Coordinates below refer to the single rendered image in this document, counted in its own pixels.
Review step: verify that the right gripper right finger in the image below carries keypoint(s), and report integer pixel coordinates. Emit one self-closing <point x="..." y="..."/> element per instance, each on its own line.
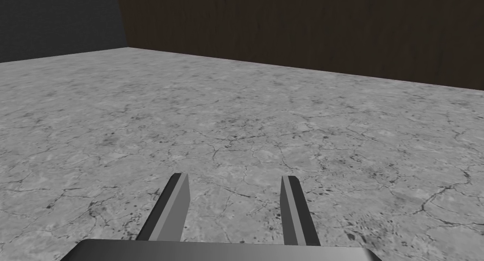
<point x="297" y="213"/>

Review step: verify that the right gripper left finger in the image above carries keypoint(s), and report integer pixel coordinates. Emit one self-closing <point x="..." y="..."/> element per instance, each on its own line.
<point x="168" y="212"/>

